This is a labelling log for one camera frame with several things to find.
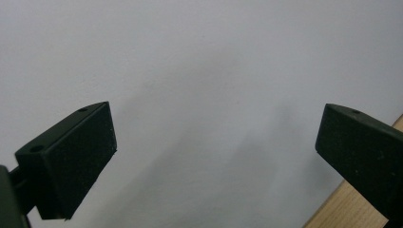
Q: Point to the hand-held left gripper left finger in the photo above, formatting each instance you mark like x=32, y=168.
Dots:
x=72, y=161

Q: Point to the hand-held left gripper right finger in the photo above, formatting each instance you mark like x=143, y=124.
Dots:
x=361, y=148

